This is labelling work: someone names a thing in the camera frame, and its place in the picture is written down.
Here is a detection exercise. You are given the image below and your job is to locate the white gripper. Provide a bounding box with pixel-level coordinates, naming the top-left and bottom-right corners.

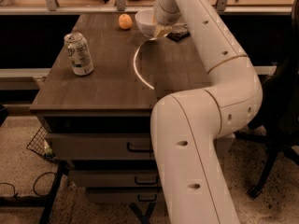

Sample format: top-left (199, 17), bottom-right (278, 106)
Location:
top-left (153, 0), bottom-right (180, 38)

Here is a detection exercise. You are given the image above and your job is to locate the white bowl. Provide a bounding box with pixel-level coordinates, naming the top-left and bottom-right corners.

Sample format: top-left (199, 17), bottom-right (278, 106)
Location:
top-left (135, 9), bottom-right (158, 38)

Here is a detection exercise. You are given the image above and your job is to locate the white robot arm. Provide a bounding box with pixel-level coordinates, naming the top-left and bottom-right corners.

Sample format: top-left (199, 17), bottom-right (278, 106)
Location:
top-left (150, 0), bottom-right (263, 224)

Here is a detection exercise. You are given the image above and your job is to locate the orange fruit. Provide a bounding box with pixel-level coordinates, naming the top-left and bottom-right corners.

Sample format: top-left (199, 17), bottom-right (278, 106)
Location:
top-left (119, 14), bottom-right (133, 30)

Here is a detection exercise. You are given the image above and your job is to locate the green white soda can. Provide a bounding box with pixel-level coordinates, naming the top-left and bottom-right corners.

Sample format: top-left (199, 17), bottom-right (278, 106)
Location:
top-left (64, 32), bottom-right (93, 76)

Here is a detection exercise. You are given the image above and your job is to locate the grey drawer cabinet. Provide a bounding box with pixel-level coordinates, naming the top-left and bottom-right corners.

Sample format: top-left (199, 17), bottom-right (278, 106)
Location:
top-left (30, 13), bottom-right (236, 203)

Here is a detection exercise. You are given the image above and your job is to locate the black office chair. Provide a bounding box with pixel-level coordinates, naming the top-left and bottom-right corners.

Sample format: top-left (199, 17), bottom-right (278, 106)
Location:
top-left (235, 0), bottom-right (299, 198)

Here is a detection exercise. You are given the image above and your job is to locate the top drawer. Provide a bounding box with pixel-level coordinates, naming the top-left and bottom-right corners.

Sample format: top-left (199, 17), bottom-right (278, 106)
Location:
top-left (45, 132), bottom-right (235, 161)

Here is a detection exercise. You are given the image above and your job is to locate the drawer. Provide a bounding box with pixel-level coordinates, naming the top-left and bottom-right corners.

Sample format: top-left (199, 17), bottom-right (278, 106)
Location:
top-left (69, 170), bottom-right (160, 188)
top-left (86, 188), bottom-right (164, 203)
top-left (45, 132), bottom-right (235, 161)

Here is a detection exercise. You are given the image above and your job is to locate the bottom drawer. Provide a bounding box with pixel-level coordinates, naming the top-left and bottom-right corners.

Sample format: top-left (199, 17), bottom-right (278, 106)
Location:
top-left (86, 188), bottom-right (164, 203)

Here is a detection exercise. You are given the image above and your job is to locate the black table leg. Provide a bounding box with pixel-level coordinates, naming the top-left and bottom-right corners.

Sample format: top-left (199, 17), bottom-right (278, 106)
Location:
top-left (39, 163), bottom-right (64, 224)

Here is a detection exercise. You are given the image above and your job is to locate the middle drawer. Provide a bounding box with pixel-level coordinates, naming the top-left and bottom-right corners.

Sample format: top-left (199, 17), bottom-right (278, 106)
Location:
top-left (69, 170), bottom-right (160, 188)

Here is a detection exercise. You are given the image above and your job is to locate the black wire basket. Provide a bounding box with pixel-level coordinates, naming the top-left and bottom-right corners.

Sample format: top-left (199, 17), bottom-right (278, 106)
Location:
top-left (26, 126), bottom-right (58, 163)

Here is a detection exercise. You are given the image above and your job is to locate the black floor cable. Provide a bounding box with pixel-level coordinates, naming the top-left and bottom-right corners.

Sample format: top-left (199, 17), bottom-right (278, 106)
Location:
top-left (0, 171), bottom-right (58, 199)

